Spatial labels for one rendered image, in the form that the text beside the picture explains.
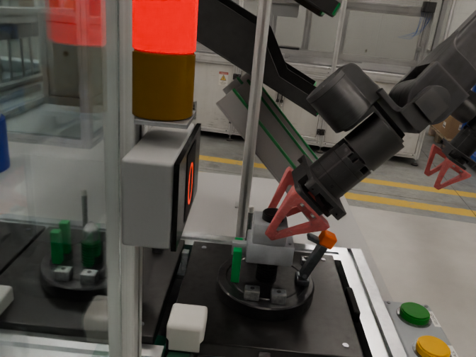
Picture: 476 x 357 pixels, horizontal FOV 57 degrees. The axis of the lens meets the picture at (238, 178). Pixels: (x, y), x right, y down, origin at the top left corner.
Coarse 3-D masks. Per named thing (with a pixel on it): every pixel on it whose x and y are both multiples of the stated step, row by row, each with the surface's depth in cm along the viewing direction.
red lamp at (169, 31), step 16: (144, 0) 30; (160, 0) 30; (176, 0) 30; (192, 0) 31; (144, 16) 30; (160, 16) 30; (176, 16) 30; (192, 16) 31; (144, 32) 31; (160, 32) 31; (176, 32) 31; (192, 32) 32; (144, 48) 31; (160, 48) 31; (176, 48) 31; (192, 48) 32
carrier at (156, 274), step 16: (144, 256) 68; (160, 256) 69; (176, 256) 69; (144, 272) 64; (160, 272) 65; (176, 272) 68; (144, 288) 61; (160, 288) 61; (144, 304) 58; (160, 304) 58; (144, 320) 55; (160, 320) 56; (144, 336) 52
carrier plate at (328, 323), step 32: (192, 256) 70; (224, 256) 71; (192, 288) 62; (320, 288) 65; (224, 320) 56; (256, 320) 57; (288, 320) 57; (320, 320) 58; (352, 320) 58; (192, 352) 53; (224, 352) 52; (256, 352) 52; (288, 352) 52; (320, 352) 52; (352, 352) 53
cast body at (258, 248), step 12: (264, 216) 58; (252, 228) 60; (264, 228) 57; (240, 240) 61; (252, 240) 58; (264, 240) 58; (276, 240) 58; (288, 240) 60; (252, 252) 58; (264, 252) 58; (276, 252) 58; (288, 252) 58; (276, 264) 59; (288, 264) 59
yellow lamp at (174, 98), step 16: (144, 64) 32; (160, 64) 31; (176, 64) 32; (192, 64) 33; (144, 80) 32; (160, 80) 32; (176, 80) 32; (192, 80) 34; (144, 96) 32; (160, 96) 32; (176, 96) 33; (192, 96) 34; (144, 112) 33; (160, 112) 33; (176, 112) 33; (192, 112) 35
